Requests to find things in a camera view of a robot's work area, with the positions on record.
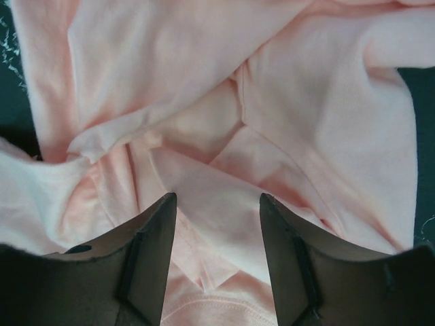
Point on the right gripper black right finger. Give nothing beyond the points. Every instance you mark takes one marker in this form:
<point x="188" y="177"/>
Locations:
<point x="320" y="279"/>

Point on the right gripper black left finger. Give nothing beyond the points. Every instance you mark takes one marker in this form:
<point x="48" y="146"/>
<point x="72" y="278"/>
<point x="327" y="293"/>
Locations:
<point x="118" y="278"/>

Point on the pink t-shirt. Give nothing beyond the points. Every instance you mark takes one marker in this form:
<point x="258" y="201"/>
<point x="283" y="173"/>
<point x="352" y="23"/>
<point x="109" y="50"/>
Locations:
<point x="217" y="101"/>

